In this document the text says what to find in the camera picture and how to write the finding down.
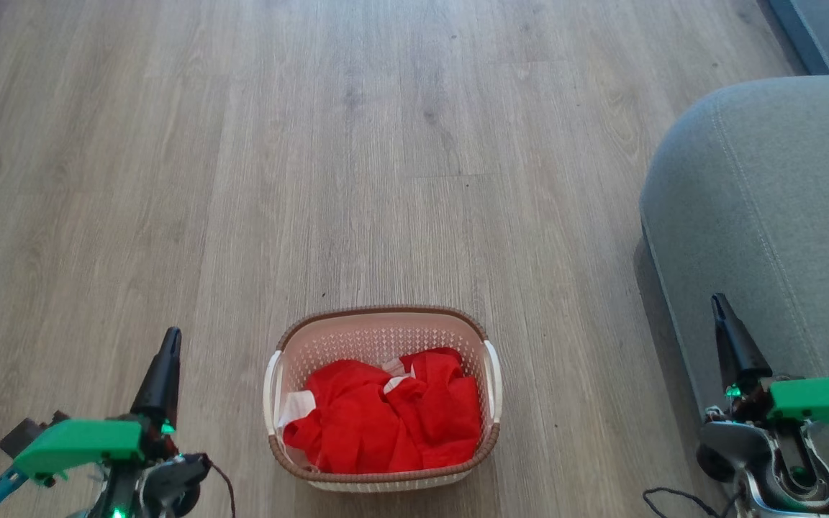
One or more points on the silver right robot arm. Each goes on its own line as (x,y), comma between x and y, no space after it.
(753,453)

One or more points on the grey fabric sofa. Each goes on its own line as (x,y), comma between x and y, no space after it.
(767,216)

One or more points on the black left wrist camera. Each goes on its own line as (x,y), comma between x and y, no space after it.
(22,434)

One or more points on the cream plastic laundry basket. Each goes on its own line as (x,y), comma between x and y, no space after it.
(378,334)

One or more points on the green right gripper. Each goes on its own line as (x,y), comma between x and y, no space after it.
(817,399)

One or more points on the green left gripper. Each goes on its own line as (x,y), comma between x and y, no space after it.
(80,440)

